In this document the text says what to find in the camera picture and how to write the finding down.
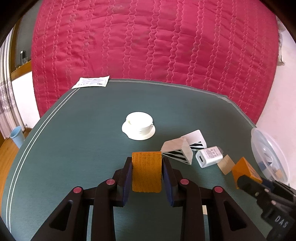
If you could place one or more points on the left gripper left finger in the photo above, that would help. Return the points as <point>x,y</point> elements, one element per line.
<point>93,206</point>

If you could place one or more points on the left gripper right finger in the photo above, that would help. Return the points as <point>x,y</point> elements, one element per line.
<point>206,211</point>

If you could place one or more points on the orange wooden block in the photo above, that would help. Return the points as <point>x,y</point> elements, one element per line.
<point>147,172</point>

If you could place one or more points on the white power adapter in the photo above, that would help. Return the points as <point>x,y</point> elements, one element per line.
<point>209,156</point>

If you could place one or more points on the striped white triangular block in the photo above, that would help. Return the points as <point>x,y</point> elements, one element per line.
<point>178,149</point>

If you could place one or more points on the orange wooden cube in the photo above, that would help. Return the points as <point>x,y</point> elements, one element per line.
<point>243,167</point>

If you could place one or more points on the natural wooden cube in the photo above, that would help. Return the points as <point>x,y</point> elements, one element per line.
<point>226,164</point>

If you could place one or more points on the white ceramic cup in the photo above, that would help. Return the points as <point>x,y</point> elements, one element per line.
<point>139,123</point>

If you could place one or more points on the clear plastic bowl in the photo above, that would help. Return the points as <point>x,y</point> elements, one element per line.
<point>269,156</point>

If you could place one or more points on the green table mat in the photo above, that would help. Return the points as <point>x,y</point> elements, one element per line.
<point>79,142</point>

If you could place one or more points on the white saucer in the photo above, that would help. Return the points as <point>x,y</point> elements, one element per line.
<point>135,135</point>

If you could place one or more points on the blue trash bin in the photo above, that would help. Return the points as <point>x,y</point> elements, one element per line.
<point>17,136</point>

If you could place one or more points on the white paper slip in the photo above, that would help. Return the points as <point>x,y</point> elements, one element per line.
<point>91,82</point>

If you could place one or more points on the white curtain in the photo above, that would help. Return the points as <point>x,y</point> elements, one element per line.
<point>10,116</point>

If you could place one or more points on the red quilted bedspread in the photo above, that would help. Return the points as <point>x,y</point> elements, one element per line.
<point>226,47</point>

